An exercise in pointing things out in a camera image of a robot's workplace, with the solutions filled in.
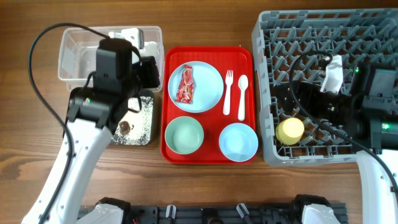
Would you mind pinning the red snack wrapper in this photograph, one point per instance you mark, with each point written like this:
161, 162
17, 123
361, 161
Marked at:
186, 86

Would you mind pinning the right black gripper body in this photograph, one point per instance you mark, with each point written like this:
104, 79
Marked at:
328, 106

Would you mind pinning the black waste tray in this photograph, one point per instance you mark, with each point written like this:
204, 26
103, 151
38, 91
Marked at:
107, 118

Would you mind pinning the white plastic spoon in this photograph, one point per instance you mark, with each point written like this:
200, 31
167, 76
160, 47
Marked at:
243, 85

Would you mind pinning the red serving tray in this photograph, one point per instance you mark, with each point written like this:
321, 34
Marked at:
213, 121

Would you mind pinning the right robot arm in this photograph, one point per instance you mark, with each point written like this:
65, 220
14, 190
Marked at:
368, 116

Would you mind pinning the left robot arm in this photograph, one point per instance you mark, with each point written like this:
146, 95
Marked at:
62, 194

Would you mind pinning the clear plastic bin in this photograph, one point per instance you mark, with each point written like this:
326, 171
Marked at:
77, 56

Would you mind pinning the rice and food scraps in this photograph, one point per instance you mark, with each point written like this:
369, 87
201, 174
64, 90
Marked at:
135, 128

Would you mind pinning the yellow cup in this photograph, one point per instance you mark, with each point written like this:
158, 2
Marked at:
290, 131

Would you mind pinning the white tissue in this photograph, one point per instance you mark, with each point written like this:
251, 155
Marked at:
151, 49

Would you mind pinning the light blue bowl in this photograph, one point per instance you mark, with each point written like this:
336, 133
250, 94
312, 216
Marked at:
238, 142

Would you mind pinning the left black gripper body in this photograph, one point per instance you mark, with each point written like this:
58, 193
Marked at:
145, 75

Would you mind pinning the light blue plate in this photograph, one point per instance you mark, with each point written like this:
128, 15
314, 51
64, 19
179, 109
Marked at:
208, 87

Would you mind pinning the white plastic fork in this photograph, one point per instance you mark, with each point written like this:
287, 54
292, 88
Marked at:
227, 99

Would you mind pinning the grey dishwasher rack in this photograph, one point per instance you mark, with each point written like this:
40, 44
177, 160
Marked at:
280, 37

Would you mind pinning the green bowl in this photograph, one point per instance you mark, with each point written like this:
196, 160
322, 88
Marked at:
184, 135

